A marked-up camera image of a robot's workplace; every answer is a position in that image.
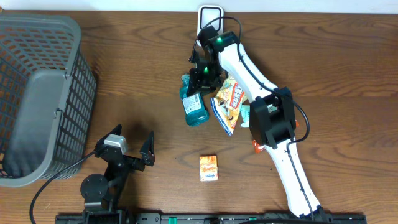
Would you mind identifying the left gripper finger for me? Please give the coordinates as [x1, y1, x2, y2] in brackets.
[96, 124, 122, 146]
[140, 131, 155, 166]

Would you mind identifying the yellow snack bag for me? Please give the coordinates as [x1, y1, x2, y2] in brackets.
[211, 76, 247, 136]

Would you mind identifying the teal mouthwash bottle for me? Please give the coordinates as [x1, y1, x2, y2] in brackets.
[180, 74, 210, 126]

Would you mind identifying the light green wet wipes pack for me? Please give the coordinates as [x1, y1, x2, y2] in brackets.
[240, 105, 250, 128]

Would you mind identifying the small orange tissue pack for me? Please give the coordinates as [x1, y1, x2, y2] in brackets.
[199, 155, 218, 182]

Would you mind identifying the orange snack bar wrapper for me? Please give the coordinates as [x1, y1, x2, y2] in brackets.
[250, 120, 299, 153]

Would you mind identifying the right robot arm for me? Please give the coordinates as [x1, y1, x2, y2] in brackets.
[187, 24, 321, 218]

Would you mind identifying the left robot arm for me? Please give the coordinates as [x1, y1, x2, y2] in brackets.
[80, 124, 155, 224]

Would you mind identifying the white barcode scanner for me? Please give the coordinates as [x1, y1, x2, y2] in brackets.
[197, 5, 224, 34]

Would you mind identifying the grey plastic shopping basket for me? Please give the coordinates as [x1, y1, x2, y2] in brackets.
[1, 13, 97, 187]

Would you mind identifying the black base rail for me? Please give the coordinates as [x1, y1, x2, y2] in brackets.
[55, 212, 368, 224]

